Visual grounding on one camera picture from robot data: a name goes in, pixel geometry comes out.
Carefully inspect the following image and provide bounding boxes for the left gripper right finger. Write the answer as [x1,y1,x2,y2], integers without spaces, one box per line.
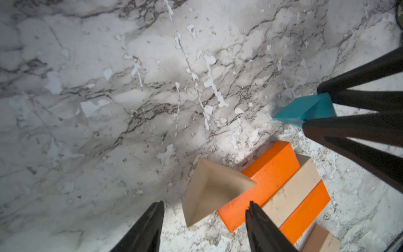
[245,201,298,252]

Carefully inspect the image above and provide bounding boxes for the small wood block upper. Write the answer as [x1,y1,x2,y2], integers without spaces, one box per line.
[302,224,341,252]

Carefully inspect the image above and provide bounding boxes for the teal triangle block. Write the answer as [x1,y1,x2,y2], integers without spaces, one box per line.
[272,93,337,128]

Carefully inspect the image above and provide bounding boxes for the orange rectangular block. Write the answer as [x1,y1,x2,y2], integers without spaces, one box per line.
[218,141,300,233]
[280,181,331,245]

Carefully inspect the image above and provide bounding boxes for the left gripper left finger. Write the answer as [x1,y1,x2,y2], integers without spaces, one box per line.
[111,201,164,252]

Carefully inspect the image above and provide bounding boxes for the natural wood triangle block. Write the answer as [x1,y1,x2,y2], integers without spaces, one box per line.
[182,157,257,227]

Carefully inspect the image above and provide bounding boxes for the natural wood rectangular block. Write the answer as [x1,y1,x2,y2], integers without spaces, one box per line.
[262,154,321,227]

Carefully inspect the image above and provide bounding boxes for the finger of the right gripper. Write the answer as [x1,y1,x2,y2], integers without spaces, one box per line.
[302,111,403,192]
[317,47,403,111]

